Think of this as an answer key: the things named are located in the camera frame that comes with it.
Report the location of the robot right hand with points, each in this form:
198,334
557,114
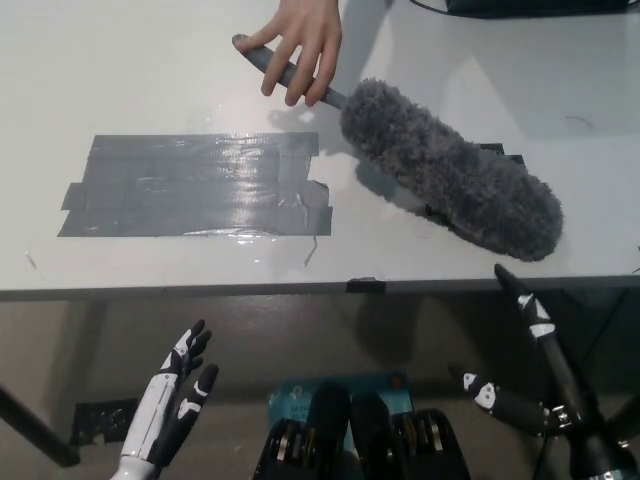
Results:
565,380

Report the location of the person's bare hand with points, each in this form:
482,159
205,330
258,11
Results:
307,35

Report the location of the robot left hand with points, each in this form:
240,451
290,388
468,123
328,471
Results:
152,410

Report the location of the grey fluffy duster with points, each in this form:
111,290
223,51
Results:
450,175

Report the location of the black device on desk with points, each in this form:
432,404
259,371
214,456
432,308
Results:
540,6

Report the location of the black table leg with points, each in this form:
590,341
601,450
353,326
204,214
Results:
35,430

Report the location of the blue box on floor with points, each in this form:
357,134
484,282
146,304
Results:
292,400

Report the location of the black tape piece on edge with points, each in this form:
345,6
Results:
366,285

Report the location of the grey duct tape patch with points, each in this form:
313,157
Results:
200,185

